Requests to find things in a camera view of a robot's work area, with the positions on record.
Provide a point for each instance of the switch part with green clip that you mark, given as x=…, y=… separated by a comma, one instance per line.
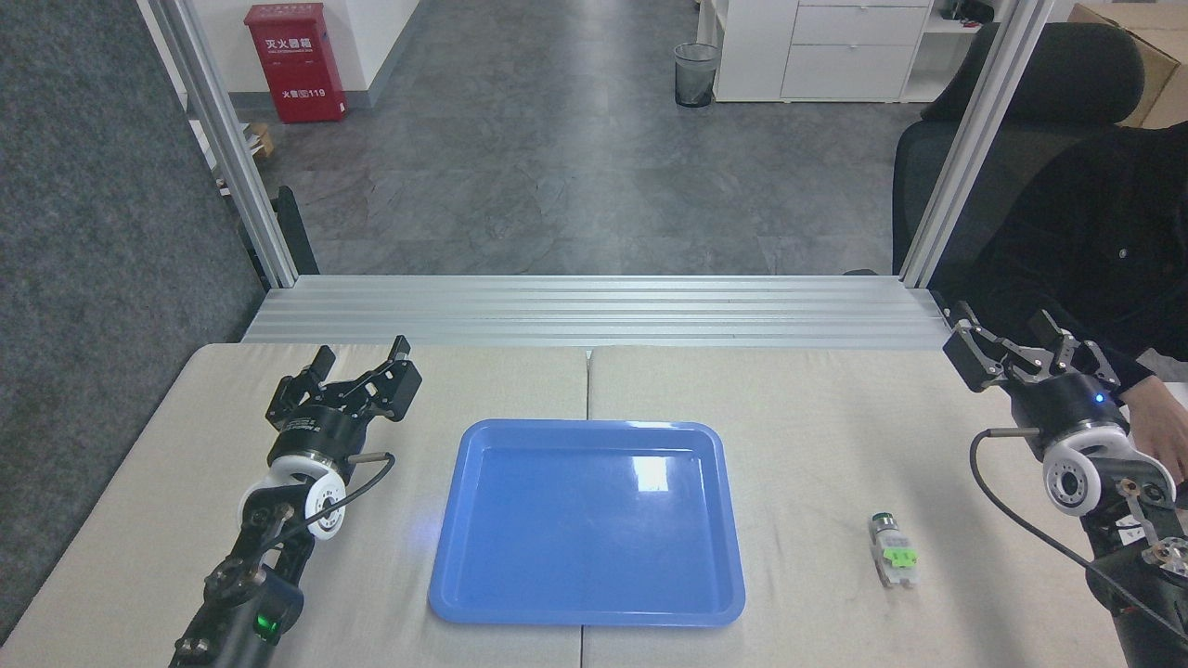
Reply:
x=894, y=552

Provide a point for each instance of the black office chair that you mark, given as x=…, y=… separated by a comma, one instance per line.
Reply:
x=1039, y=102

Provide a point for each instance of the person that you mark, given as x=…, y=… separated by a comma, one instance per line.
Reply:
x=1095, y=241

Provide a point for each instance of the mesh waste bin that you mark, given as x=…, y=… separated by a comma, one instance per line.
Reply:
x=696, y=76

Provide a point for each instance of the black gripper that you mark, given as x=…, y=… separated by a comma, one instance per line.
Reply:
x=320, y=431
x=1077, y=404

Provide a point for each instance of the blue plastic tray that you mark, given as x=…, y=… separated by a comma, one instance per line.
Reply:
x=585, y=524

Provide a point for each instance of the silver aluminium rail platform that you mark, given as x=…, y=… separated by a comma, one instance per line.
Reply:
x=594, y=311

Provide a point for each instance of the silver aluminium post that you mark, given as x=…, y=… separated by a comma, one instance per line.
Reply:
x=227, y=148
x=974, y=139

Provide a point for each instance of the cardboard box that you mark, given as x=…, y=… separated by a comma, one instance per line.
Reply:
x=1160, y=70

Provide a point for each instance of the small wooden block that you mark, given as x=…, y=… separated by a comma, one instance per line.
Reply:
x=262, y=139

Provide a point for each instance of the grey felt partition panel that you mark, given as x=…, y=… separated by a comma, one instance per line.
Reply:
x=102, y=278

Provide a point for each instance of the person's hand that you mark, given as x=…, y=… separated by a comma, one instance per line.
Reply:
x=1162, y=427

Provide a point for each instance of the red fire extinguisher box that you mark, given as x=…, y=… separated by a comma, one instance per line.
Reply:
x=295, y=63

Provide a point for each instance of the white drawer cabinet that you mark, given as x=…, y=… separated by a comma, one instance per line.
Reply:
x=817, y=51

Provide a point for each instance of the black panel foot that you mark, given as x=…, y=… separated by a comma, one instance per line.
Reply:
x=295, y=232

